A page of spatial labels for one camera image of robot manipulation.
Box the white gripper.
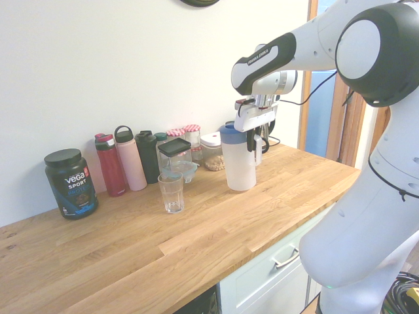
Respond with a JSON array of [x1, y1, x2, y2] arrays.
[[233, 101, 280, 153]]

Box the translucent pitcher with blue lid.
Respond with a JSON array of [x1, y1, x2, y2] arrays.
[[219, 120, 264, 192]]

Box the red water bottle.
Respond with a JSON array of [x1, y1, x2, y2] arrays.
[[94, 133, 128, 198]]

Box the nut container with white lid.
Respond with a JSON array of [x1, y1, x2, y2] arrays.
[[200, 133, 227, 171]]

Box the jar with red checkered lid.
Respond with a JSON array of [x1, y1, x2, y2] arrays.
[[166, 128, 187, 143], [182, 124, 202, 148]]

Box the glass container with teal lid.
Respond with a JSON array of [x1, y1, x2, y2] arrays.
[[162, 162, 200, 184]]

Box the clear container with black lid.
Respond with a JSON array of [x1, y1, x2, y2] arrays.
[[157, 137, 192, 174]]

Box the clear bottle with green cap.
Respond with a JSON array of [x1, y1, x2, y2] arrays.
[[153, 132, 169, 164]]

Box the clear faceted drinking glass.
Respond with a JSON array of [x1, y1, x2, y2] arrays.
[[157, 172, 187, 215]]

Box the dark green shaker bottle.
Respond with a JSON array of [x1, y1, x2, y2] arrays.
[[135, 130, 161, 184]]

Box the pink bottle with black lid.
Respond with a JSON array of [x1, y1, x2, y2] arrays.
[[114, 125, 148, 192]]

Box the pale green cabinet drawer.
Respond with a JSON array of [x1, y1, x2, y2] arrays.
[[218, 209, 328, 314]]

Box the black Vega protein tub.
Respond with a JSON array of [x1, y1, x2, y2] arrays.
[[44, 148, 100, 220]]

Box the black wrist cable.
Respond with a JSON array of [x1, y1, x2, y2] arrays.
[[277, 70, 338, 107]]

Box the wooden door frame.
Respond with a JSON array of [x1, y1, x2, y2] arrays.
[[297, 0, 392, 169]]

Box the metal drawer handle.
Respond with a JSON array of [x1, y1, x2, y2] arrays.
[[271, 247, 301, 269]]

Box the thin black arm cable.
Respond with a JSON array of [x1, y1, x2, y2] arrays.
[[367, 152, 419, 201]]

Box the black round wall object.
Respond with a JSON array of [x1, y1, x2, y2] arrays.
[[178, 0, 222, 7]]

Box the black coiled floor cables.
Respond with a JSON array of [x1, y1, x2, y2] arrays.
[[382, 273, 419, 314]]

